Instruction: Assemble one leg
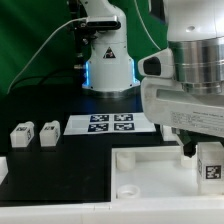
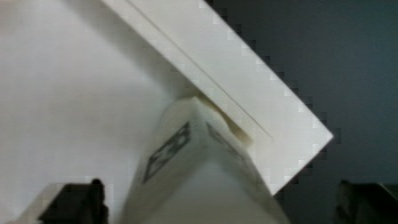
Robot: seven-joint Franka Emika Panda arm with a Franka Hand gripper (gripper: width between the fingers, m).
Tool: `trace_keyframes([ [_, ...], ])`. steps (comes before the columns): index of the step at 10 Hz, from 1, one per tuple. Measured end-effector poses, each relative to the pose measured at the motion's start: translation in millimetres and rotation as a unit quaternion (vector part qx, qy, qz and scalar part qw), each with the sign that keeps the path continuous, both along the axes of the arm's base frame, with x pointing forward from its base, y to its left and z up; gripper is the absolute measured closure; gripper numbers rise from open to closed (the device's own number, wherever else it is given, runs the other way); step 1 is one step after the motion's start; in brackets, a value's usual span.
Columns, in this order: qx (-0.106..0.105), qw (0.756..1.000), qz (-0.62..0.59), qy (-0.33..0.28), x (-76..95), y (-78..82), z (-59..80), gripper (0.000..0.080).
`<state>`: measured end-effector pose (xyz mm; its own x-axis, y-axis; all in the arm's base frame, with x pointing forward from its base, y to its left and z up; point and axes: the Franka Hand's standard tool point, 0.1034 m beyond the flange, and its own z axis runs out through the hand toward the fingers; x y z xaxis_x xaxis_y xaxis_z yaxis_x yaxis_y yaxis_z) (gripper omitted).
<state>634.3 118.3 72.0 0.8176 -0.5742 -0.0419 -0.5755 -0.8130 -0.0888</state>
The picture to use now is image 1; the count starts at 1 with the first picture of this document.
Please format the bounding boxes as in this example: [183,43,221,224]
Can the grey camera cable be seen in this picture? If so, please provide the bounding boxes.
[7,18,88,95]

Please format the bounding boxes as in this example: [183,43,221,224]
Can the black cable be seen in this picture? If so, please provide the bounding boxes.
[9,69,84,93]

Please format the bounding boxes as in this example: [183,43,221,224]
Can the white square table top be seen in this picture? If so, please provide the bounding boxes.
[111,146,224,201]

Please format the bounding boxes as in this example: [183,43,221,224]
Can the white sheet with markers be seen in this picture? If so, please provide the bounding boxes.
[64,112,156,135]

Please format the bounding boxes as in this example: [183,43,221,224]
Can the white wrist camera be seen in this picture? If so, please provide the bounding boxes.
[138,48,174,79]

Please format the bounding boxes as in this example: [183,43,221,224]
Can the white left obstacle bar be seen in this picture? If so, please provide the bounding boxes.
[0,157,8,185]

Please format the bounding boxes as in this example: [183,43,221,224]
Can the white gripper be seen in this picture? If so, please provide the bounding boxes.
[141,77,224,158]

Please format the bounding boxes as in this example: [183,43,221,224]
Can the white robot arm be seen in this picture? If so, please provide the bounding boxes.
[79,0,224,138]

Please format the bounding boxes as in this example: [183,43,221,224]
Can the grey rear camera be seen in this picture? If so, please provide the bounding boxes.
[86,15,121,30]

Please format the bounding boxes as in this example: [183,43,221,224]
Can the white front obstacle bar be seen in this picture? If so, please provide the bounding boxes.
[0,199,224,224]

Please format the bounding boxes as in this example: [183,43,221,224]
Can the white obstacle bar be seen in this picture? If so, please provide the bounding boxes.
[0,157,8,185]
[0,199,224,224]

